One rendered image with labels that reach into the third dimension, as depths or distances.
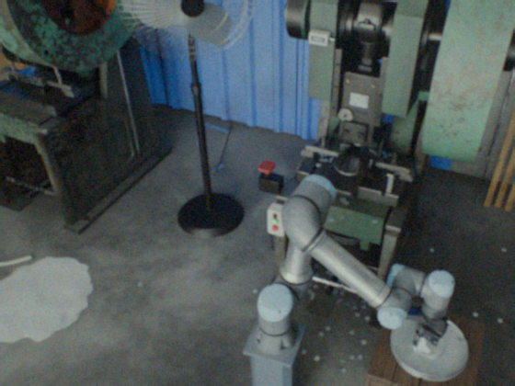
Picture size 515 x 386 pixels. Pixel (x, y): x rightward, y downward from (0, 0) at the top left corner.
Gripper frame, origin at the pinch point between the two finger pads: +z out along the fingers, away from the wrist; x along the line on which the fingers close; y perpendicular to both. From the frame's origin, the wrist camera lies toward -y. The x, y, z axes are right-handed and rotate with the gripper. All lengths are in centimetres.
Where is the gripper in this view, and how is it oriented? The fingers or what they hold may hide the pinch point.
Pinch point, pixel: (417, 345)
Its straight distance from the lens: 193.2
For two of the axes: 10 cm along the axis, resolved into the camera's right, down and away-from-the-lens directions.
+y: 8.0, 4.0, -4.5
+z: -0.1, 7.6, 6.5
